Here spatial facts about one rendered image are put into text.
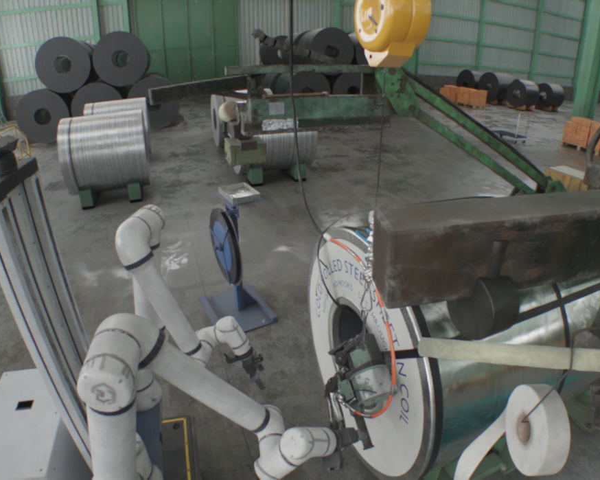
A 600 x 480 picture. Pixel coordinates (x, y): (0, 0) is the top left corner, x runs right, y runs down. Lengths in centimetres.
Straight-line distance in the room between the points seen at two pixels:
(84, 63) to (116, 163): 659
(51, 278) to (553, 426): 142
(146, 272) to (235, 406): 60
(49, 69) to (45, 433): 1142
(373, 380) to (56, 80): 1187
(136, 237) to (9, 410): 90
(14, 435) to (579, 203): 176
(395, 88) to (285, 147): 442
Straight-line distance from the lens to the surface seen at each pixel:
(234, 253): 282
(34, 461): 164
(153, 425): 184
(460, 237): 28
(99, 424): 100
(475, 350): 68
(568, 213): 33
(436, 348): 70
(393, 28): 97
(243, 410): 119
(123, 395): 88
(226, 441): 250
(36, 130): 1278
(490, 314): 31
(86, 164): 611
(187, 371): 107
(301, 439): 111
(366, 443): 148
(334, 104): 191
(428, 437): 144
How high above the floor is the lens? 202
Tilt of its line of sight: 26 degrees down
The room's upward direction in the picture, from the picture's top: straight up
